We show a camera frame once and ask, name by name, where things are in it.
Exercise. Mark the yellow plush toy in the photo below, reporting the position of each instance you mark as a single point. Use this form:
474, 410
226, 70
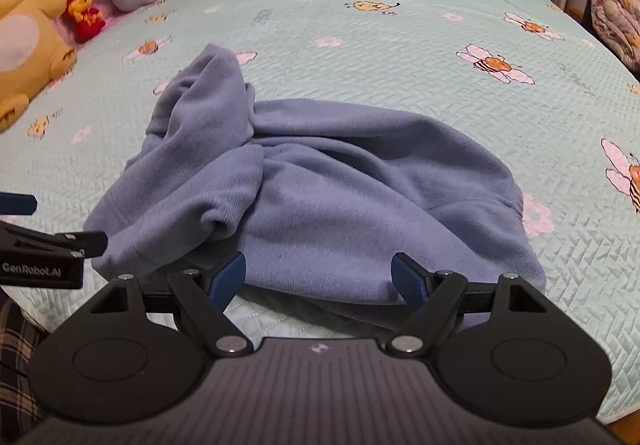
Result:
20, 50

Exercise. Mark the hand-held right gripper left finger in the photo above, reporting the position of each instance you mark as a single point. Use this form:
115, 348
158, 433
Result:
227, 277

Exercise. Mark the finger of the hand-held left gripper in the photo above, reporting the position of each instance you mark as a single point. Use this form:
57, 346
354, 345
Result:
65, 242
17, 204

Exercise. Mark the plaid pants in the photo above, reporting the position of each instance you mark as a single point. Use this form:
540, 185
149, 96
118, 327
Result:
15, 350

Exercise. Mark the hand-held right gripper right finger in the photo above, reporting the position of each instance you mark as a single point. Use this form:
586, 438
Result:
407, 282

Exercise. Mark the bee print bedspread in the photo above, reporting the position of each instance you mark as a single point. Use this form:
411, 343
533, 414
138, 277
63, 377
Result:
375, 50

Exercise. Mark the red plush toy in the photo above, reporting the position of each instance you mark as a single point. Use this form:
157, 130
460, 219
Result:
85, 20

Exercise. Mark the folded floral quilt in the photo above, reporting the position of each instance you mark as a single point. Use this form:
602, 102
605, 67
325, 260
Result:
615, 20

